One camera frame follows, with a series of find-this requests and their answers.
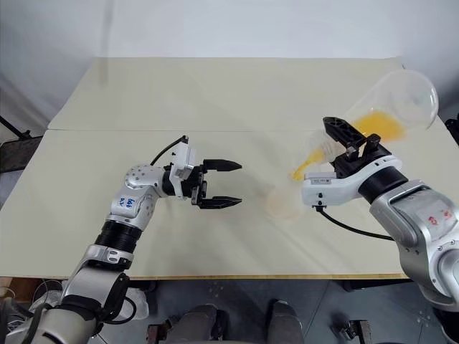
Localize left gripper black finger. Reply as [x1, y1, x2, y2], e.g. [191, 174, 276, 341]
[197, 194, 244, 211]
[203, 158, 242, 173]

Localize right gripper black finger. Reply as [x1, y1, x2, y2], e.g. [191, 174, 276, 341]
[321, 116, 370, 148]

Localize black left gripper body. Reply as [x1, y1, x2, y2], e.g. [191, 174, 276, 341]
[182, 161, 211, 208]

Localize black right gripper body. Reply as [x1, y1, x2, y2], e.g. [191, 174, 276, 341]
[331, 134, 392, 178]

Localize plastic cup with orange juice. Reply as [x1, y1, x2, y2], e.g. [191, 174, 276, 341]
[305, 70, 440, 166]

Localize dark equipment piece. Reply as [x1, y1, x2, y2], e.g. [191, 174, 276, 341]
[444, 114, 459, 148]

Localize dark rounded shape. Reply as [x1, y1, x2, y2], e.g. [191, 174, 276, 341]
[268, 299, 311, 344]
[168, 304, 230, 344]

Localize white plastic bag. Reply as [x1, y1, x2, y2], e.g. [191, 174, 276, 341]
[127, 286, 150, 320]

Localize black metal stand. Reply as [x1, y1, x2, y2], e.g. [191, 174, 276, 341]
[0, 114, 41, 169]

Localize brown wooden box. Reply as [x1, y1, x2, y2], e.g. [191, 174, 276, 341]
[0, 277, 42, 306]

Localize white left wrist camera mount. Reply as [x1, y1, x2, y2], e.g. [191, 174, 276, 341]
[167, 138, 199, 198]

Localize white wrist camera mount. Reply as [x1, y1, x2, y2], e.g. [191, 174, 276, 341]
[301, 156, 404, 217]
[167, 138, 199, 198]

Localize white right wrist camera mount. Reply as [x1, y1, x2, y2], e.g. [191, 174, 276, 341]
[301, 156, 404, 217]

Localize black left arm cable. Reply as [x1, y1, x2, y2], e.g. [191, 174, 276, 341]
[148, 135, 189, 166]

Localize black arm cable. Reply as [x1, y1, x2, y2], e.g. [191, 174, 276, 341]
[148, 135, 189, 166]
[316, 206, 397, 242]

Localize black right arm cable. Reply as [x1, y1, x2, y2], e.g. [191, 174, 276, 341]
[316, 206, 397, 242]

